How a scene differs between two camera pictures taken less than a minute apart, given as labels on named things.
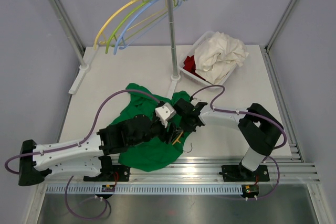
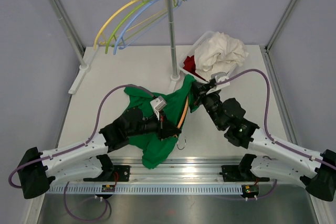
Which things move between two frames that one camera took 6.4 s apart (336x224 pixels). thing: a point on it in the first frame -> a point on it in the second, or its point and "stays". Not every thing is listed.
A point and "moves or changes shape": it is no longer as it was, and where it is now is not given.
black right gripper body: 186,126 -> 211,98
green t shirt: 155,155 moves or changes shape
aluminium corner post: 287,12 stays
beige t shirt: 216,57 stays
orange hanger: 177,140 moves or changes shape
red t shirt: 189,64 stays
